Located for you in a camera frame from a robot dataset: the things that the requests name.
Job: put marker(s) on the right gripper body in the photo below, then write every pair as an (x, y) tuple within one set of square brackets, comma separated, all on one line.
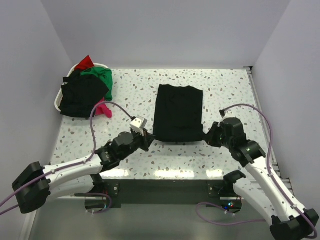
[(217, 137)]

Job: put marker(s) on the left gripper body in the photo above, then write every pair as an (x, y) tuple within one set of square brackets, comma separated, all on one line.
[(139, 141)]

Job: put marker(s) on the black t-shirt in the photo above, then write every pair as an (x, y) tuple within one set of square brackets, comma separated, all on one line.
[(178, 114)]

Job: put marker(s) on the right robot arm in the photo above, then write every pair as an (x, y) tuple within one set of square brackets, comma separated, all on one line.
[(287, 218)]

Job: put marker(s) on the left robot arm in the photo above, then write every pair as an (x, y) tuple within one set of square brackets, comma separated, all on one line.
[(37, 183)]

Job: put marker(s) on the pink t-shirt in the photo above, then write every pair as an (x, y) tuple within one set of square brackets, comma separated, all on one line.
[(102, 109)]

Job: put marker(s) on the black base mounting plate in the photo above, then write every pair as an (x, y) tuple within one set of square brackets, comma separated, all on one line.
[(168, 192)]

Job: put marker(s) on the green t-shirt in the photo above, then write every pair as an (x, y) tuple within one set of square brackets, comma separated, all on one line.
[(105, 75)]

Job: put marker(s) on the black clothes pile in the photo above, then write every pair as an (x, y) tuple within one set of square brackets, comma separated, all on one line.
[(80, 93)]

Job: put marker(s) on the red t-shirt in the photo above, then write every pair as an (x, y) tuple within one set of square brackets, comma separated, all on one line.
[(85, 64)]

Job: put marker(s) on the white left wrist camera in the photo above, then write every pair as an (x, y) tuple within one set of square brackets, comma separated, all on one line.
[(138, 125)]

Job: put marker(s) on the right side aluminium rail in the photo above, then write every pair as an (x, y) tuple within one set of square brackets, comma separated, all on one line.
[(264, 123)]

